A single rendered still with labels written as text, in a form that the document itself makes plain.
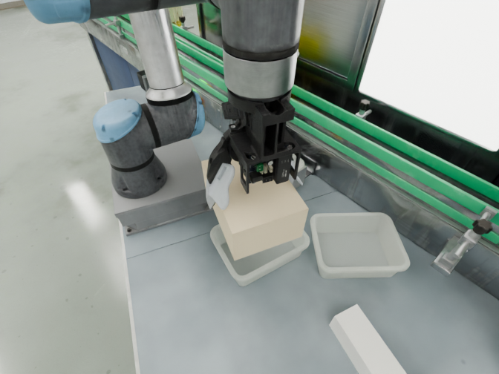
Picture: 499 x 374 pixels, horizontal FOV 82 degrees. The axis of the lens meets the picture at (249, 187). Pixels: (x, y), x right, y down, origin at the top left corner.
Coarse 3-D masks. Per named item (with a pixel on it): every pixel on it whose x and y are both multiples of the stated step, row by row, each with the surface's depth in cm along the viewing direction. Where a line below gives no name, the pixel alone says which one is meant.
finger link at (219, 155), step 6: (222, 138) 38; (222, 144) 38; (228, 144) 38; (216, 150) 39; (222, 150) 38; (210, 156) 40; (216, 156) 38; (222, 156) 38; (228, 156) 39; (210, 162) 40; (216, 162) 39; (222, 162) 39; (228, 162) 40; (210, 168) 40; (216, 168) 40; (210, 174) 41; (210, 180) 41
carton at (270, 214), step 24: (240, 192) 45; (264, 192) 45; (288, 192) 45; (216, 216) 51; (240, 216) 42; (264, 216) 42; (288, 216) 42; (240, 240) 42; (264, 240) 44; (288, 240) 47
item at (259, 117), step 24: (288, 96) 31; (240, 120) 37; (264, 120) 29; (288, 120) 30; (240, 144) 35; (264, 144) 34; (288, 144) 35; (240, 168) 36; (264, 168) 36; (288, 168) 36
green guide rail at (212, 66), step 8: (120, 16) 162; (128, 16) 153; (176, 40) 127; (184, 48) 125; (192, 48) 121; (184, 56) 129; (192, 56) 123; (200, 56) 118; (200, 64) 122; (208, 64) 117; (216, 64) 112; (216, 72) 116
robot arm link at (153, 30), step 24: (144, 24) 60; (168, 24) 62; (144, 48) 63; (168, 48) 64; (168, 72) 66; (168, 96) 68; (192, 96) 73; (168, 120) 71; (192, 120) 74; (168, 144) 76
